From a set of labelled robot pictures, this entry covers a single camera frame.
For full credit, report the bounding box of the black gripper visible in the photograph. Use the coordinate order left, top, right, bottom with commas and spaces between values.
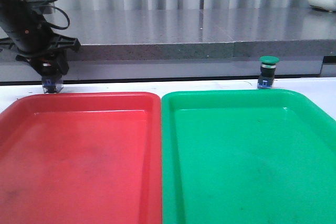
5, 0, 80, 77

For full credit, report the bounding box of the red mushroom push button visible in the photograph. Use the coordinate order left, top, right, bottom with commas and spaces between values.
41, 63, 63, 93

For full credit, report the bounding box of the green mushroom push button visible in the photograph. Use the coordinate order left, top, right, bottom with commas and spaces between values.
257, 56, 280, 89

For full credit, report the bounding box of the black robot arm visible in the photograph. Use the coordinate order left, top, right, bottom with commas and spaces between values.
1, 0, 80, 77

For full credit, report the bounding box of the grey stone counter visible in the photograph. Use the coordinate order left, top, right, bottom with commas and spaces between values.
0, 8, 336, 83

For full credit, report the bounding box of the red plastic tray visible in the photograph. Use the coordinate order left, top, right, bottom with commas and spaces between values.
1, 92, 162, 223

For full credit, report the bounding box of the green plastic tray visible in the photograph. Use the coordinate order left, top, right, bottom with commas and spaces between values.
162, 90, 335, 223

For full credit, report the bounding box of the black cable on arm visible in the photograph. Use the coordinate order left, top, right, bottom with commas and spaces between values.
43, 3, 71, 30

